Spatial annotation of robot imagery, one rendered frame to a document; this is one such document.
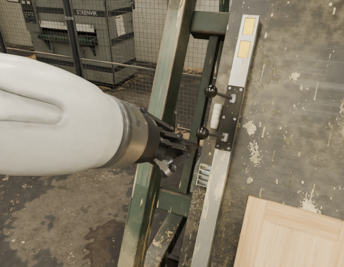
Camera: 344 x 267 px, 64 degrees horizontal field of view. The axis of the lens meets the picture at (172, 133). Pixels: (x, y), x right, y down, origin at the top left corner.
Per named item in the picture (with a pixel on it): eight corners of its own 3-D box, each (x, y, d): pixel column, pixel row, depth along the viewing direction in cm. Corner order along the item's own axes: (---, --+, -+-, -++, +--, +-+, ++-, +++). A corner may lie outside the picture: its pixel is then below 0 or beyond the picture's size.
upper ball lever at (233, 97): (228, 105, 85) (199, 96, 77) (231, 92, 85) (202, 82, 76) (238, 106, 82) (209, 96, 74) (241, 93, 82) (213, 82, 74)
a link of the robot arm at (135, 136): (105, 77, 32) (134, 90, 38) (57, 122, 35) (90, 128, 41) (137, 139, 29) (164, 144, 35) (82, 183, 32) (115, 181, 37)
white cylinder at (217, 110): (215, 104, 90) (210, 127, 90) (214, 103, 87) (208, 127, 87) (224, 105, 89) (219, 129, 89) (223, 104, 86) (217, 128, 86)
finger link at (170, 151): (157, 134, 42) (161, 142, 41) (187, 142, 51) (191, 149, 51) (138, 149, 43) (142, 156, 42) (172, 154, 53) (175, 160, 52)
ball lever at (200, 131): (221, 142, 86) (191, 138, 77) (223, 130, 86) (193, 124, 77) (231, 144, 83) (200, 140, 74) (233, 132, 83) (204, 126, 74)
